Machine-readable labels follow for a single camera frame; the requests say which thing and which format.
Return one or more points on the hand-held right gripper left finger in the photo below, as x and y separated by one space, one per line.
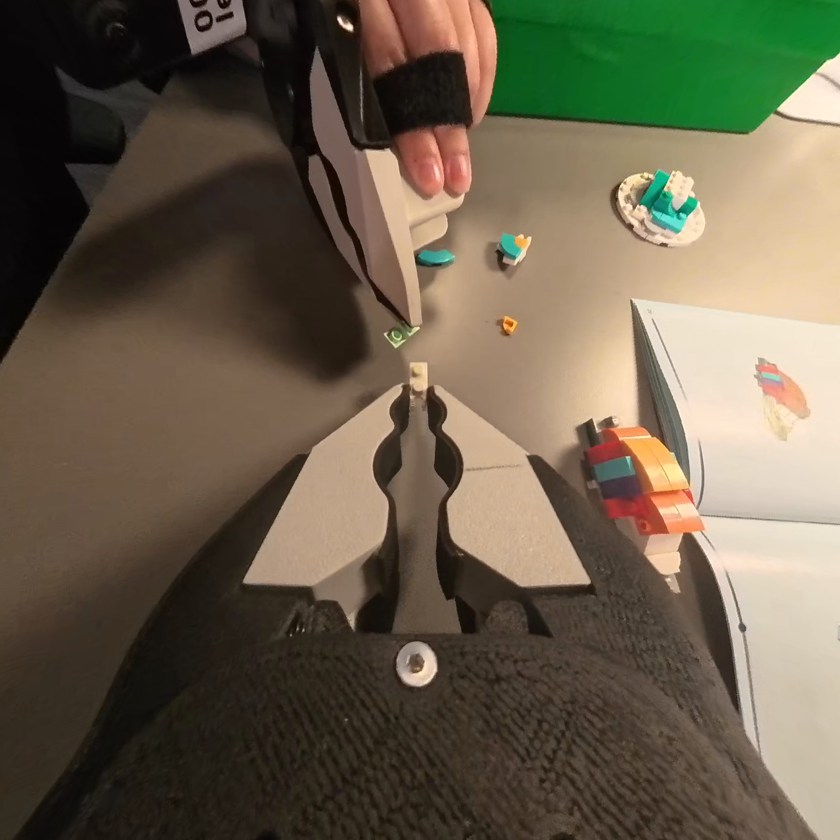
321 525

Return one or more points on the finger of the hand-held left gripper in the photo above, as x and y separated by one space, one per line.
331 210
390 236

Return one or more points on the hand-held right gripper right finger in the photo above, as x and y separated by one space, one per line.
518 525

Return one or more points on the small light green brick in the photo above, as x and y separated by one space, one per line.
399 336

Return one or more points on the small white clip brick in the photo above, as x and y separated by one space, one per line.
418 377

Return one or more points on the green plastic bin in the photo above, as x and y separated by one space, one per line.
656 59

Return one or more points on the person's left hand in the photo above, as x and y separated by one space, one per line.
433 26

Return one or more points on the teal curved brick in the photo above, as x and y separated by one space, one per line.
433 257

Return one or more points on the teal orange white brick assembly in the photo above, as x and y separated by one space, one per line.
510 248

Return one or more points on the orange red brick model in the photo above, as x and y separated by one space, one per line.
646 485

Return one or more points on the small orange brick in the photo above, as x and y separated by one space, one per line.
509 325

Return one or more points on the open instruction booklet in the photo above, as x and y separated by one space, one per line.
754 426

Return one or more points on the white round brick base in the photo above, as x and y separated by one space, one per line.
659 210

